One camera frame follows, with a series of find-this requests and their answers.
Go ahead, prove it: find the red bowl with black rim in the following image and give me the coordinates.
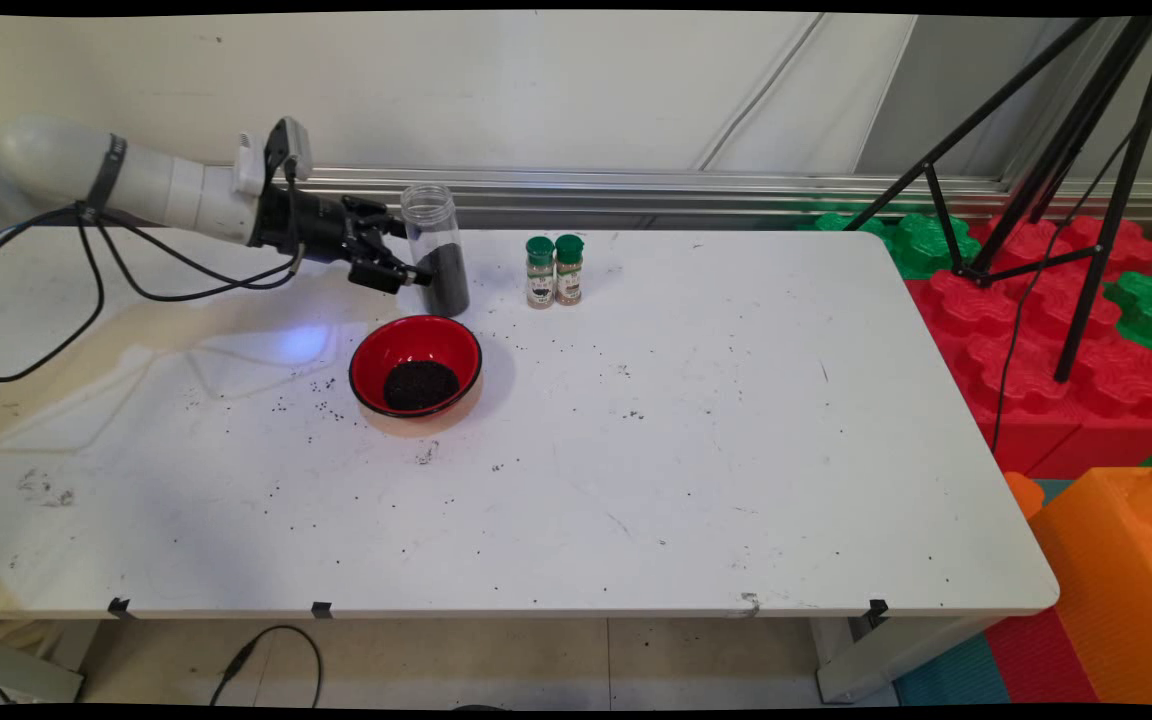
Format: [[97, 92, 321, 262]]
[[349, 315, 484, 419]]

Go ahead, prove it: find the black arm strap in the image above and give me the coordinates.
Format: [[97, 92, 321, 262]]
[[86, 135, 129, 216]]

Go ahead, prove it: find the green foam block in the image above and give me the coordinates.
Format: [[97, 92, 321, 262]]
[[1104, 270, 1152, 383]]

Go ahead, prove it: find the green-capped spice bottle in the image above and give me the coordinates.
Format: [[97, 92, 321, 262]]
[[525, 236, 557, 310], [554, 234, 586, 306]]

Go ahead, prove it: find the orange foam block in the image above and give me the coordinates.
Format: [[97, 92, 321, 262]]
[[1004, 462, 1152, 706]]

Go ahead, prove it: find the aluminium rail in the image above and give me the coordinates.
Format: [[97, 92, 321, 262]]
[[0, 160, 1152, 223]]

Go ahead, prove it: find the black camera cable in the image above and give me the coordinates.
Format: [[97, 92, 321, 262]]
[[96, 150, 309, 303]]

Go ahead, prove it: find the teal foam mat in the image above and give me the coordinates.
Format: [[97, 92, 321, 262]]
[[894, 630, 1012, 706]]

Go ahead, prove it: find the green foam mat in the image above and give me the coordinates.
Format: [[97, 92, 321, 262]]
[[801, 205, 983, 281]]

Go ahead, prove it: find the red foam mat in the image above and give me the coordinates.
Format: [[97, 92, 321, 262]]
[[984, 608, 1099, 706]]

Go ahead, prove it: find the black seed pile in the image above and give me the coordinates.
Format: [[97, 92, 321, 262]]
[[383, 360, 462, 413]]

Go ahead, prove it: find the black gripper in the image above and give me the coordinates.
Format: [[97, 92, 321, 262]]
[[251, 180, 435, 296]]

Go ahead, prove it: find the black hanging robot cable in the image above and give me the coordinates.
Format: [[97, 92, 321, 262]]
[[0, 205, 107, 384]]

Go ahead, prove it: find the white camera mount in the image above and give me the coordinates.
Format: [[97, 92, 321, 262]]
[[232, 135, 268, 197]]

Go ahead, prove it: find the black floor cable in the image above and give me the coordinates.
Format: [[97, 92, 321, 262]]
[[211, 625, 324, 708]]

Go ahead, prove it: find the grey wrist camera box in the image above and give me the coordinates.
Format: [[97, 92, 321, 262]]
[[262, 117, 314, 184]]

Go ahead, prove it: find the black tripod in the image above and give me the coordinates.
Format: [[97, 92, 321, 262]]
[[841, 15, 1152, 386]]

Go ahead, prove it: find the red foam block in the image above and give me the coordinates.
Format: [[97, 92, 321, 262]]
[[904, 213, 1152, 479]]

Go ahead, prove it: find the clear jar with black seeds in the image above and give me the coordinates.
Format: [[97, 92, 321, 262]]
[[401, 184, 471, 318]]

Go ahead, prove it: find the white metal table leg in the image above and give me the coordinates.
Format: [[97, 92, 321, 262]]
[[0, 622, 87, 704], [814, 612, 1002, 704]]

